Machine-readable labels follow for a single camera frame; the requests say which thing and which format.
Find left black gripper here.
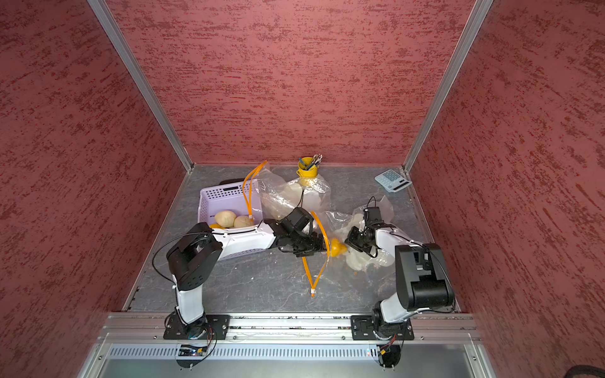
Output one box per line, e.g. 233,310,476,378
288,229,332,256

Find yellow fruit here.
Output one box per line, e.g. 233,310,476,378
328,238,348,258

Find clear zip-top bag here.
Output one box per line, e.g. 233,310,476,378
302,196,395,298
242,162,334,224

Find cream round fruit bag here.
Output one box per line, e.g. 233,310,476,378
214,210,237,228

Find beige round fruit bag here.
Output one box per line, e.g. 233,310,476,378
233,215,255,228

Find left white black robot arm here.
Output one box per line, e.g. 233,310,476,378
161,207,330,334

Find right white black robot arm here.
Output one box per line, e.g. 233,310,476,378
345,224,455,340

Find lilac perforated plastic basket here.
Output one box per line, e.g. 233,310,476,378
198,180,273,261

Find grey calculator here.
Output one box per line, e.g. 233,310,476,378
374,169,411,193

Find yellow pen cup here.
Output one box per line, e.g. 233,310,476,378
296,157,318,178

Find pens in cup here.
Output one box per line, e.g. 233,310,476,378
299,154,323,171

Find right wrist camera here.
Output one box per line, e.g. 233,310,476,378
363,206,384,228

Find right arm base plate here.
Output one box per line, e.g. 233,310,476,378
350,315,414,342

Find aluminium front rail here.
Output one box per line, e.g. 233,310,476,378
96,312,483,345

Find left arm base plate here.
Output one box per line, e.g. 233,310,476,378
162,312,231,341

